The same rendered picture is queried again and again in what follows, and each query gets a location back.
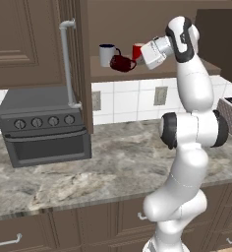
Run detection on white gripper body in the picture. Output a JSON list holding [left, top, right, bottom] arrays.
[[140, 39, 170, 71]]

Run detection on bright red mug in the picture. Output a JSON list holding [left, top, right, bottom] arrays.
[[131, 42, 145, 62]]

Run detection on dark red mug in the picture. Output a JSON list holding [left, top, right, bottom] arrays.
[[109, 54, 138, 74]]

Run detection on white mug with blue inside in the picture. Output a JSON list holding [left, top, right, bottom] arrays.
[[98, 43, 122, 69]]

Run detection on brown open cabinet door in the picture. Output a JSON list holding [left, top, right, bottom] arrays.
[[57, 0, 95, 135]]

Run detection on dark brown cabinet door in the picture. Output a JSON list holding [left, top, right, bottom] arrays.
[[194, 7, 232, 89]]

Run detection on brown closed cabinet door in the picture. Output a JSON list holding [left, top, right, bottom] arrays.
[[0, 0, 66, 91]]

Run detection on brown base cabinet door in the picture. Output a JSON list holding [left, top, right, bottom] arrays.
[[50, 202, 121, 252]]

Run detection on dark grey toaster oven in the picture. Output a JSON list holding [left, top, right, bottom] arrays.
[[0, 85, 93, 169]]

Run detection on brown drawer front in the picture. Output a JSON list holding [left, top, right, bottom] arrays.
[[117, 196, 159, 234], [0, 211, 59, 252], [209, 225, 232, 252]]

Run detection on brown open wall cabinet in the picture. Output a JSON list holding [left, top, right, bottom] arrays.
[[87, 0, 232, 84]]

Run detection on grey wall outlet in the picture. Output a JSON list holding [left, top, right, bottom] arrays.
[[90, 91, 102, 112], [152, 86, 169, 106]]

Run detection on grey cabinet door handle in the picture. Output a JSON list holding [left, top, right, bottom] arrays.
[[58, 18, 84, 110]]

